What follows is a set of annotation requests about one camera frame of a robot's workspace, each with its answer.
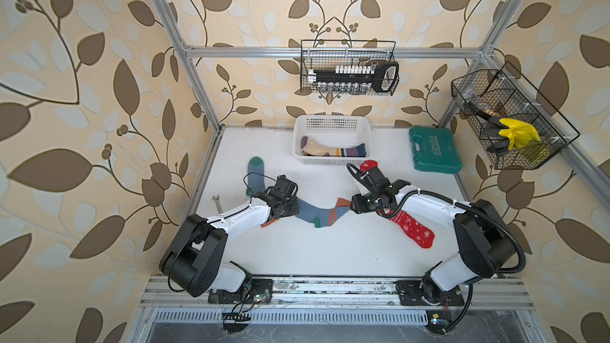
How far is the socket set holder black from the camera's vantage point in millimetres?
822

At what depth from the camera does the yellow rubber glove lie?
67 centimetres

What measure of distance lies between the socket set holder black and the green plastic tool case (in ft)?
1.19

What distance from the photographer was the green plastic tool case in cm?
102

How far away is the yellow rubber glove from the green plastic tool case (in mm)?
329
